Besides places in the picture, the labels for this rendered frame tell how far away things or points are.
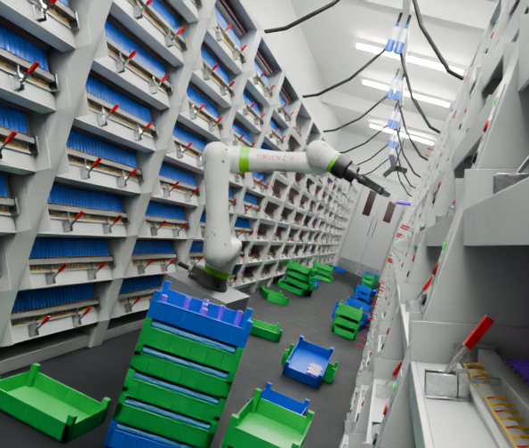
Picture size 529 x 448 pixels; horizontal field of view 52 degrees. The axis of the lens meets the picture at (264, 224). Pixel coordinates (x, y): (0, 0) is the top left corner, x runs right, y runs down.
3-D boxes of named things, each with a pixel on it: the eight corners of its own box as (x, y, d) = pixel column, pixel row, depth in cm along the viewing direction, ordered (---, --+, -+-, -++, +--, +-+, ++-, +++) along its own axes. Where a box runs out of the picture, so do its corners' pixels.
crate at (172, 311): (146, 316, 158) (155, 290, 158) (157, 302, 178) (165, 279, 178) (244, 348, 159) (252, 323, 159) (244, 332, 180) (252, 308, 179)
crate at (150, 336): (137, 341, 159) (146, 316, 158) (149, 325, 179) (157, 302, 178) (235, 374, 160) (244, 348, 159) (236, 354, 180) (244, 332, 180)
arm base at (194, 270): (170, 269, 251) (175, 257, 251) (186, 268, 265) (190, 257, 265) (217, 293, 242) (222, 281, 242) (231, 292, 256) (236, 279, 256)
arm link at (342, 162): (341, 150, 223) (343, 154, 232) (326, 174, 224) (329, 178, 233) (354, 157, 222) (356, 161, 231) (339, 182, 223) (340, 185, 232)
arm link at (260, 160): (247, 167, 240) (250, 143, 242) (252, 175, 251) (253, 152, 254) (331, 172, 235) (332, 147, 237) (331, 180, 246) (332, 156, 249)
